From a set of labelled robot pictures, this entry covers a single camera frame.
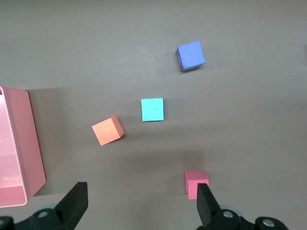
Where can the light blue foam block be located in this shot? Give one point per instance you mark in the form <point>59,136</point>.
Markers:
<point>152,109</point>

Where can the orange foam block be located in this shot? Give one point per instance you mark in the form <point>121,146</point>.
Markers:
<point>106,131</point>

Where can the pink plastic bin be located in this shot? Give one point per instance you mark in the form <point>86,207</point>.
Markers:
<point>28,143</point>

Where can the red foam block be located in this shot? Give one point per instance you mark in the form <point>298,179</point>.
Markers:
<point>192,184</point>

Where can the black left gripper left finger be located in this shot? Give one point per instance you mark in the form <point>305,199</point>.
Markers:
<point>76,198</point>

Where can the purple foam block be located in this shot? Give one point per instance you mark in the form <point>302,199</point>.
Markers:
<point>192,55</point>

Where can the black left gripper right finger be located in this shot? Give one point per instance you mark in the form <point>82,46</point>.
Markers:
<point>206,203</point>

